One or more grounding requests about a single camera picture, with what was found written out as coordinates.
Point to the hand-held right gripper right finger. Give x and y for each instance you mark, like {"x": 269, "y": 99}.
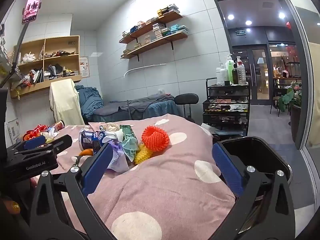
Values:
{"x": 227, "y": 167}

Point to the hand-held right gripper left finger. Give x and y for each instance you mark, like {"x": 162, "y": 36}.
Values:
{"x": 96, "y": 170}

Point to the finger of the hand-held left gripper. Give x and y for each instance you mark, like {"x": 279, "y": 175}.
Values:
{"x": 35, "y": 141}
{"x": 61, "y": 142}

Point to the purple paper cup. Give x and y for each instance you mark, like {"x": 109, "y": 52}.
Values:
{"x": 85, "y": 140}

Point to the black trash bin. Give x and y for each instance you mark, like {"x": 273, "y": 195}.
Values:
{"x": 252, "y": 152}

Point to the green milk carton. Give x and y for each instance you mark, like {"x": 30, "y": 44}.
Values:
{"x": 128, "y": 132}

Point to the pile of snack wrappers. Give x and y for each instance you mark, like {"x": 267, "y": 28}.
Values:
{"x": 37, "y": 131}

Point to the red label plastic bottle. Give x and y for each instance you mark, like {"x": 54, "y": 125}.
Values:
{"x": 59, "y": 125}

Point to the small orange item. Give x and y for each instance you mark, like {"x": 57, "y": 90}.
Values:
{"x": 86, "y": 152}

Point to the pale purple plastic bag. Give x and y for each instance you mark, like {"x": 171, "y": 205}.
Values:
{"x": 118, "y": 161}

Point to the blue cookie wrapper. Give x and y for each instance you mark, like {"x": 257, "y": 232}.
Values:
{"x": 98, "y": 138}

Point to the light green crumpled tissue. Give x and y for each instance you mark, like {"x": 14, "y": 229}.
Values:
{"x": 129, "y": 148}

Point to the cream cloth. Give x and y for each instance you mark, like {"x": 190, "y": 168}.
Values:
{"x": 66, "y": 100}

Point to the orange gold ornament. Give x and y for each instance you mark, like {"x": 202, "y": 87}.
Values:
{"x": 12, "y": 205}

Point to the beige crumpled tissue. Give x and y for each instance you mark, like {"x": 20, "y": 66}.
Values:
{"x": 112, "y": 128}

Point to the yellow foam net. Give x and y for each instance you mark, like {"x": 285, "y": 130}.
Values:
{"x": 143, "y": 155}

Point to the blue bedding pile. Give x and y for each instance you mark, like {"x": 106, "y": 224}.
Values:
{"x": 90, "y": 100}

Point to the black mesh trolley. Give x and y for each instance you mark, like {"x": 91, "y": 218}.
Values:
{"x": 225, "y": 105}

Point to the pink polka-dot blanket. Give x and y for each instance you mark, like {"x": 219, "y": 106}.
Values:
{"x": 160, "y": 185}

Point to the orange foam net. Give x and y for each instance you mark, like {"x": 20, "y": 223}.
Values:
{"x": 155, "y": 138}

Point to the grey blanket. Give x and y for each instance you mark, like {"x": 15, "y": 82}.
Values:
{"x": 135, "y": 103}

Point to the black round stool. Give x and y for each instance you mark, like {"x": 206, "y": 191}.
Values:
{"x": 187, "y": 98}

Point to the wooden cubby shelf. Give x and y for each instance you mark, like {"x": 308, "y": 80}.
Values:
{"x": 62, "y": 55}

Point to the blue skirted massage bed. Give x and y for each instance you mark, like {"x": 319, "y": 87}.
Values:
{"x": 160, "y": 110}

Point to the white pump bottle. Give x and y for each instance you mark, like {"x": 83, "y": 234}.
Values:
{"x": 220, "y": 76}

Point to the dark glass bottle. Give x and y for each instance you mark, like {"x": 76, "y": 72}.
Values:
{"x": 235, "y": 76}

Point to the clear pump bottle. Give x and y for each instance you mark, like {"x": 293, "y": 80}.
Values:
{"x": 241, "y": 73}

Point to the green potted plant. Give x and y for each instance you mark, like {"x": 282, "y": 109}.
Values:
{"x": 290, "y": 96}

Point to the glass double door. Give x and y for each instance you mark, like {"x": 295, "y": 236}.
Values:
{"x": 250, "y": 75}

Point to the black tripod stand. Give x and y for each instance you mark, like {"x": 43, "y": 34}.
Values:
{"x": 17, "y": 47}

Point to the green pump bottle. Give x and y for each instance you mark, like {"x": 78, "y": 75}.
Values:
{"x": 229, "y": 70}

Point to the white curved pipe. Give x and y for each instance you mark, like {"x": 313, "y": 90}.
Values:
{"x": 142, "y": 68}

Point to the cream curtain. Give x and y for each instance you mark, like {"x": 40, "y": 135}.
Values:
{"x": 313, "y": 92}

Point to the smartphone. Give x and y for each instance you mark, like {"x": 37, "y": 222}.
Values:
{"x": 32, "y": 7}

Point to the small wall notice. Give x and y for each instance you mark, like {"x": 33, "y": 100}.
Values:
{"x": 13, "y": 131}

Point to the red white wall poster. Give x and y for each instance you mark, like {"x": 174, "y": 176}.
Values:
{"x": 84, "y": 67}

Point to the glass wall shelf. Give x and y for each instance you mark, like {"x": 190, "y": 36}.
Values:
{"x": 4, "y": 55}

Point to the wooden wall shelf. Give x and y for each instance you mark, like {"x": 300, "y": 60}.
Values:
{"x": 160, "y": 21}
{"x": 160, "y": 42}

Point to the wall shelves with boxes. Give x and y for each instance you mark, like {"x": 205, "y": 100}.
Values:
{"x": 160, "y": 28}

